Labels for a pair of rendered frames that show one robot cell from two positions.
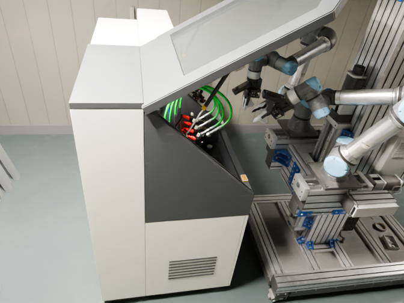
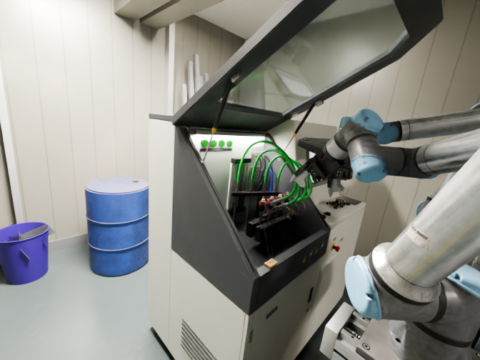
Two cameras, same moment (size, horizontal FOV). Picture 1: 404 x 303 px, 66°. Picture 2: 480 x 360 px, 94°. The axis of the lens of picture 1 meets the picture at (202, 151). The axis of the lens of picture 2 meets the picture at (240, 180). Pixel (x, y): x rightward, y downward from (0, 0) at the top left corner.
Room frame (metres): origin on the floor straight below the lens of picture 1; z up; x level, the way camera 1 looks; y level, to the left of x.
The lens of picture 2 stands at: (0.79, -0.85, 1.50)
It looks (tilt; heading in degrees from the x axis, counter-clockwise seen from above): 14 degrees down; 57
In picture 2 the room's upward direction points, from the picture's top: 6 degrees clockwise
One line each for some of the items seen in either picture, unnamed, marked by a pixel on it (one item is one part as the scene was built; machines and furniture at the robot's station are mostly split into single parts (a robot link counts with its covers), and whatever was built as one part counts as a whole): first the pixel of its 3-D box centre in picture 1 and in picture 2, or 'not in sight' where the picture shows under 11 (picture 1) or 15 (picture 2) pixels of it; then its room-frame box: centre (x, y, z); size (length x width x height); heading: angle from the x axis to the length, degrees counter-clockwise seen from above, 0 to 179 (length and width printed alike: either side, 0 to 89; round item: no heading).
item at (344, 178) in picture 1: (337, 166); (430, 334); (1.40, -0.75, 1.09); 0.15 x 0.15 x 0.10
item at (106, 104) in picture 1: (121, 151); (239, 217); (1.74, 0.57, 0.75); 1.40 x 0.28 x 1.50; 15
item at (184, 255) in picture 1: (185, 219); (244, 307); (1.51, 0.06, 0.39); 0.70 x 0.58 x 0.79; 15
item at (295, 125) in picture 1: (300, 121); not in sight; (1.88, -0.64, 1.09); 0.15 x 0.15 x 0.10
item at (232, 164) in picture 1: (231, 165); (294, 261); (1.58, -0.20, 0.87); 0.62 x 0.04 x 0.16; 15
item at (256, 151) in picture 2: not in sight; (256, 169); (1.68, 0.35, 1.20); 0.13 x 0.03 x 0.31; 15
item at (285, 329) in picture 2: not in sight; (283, 333); (1.58, -0.22, 0.44); 0.65 x 0.02 x 0.68; 15
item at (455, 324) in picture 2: (344, 150); (444, 290); (1.39, -0.75, 1.20); 0.13 x 0.12 x 0.14; 150
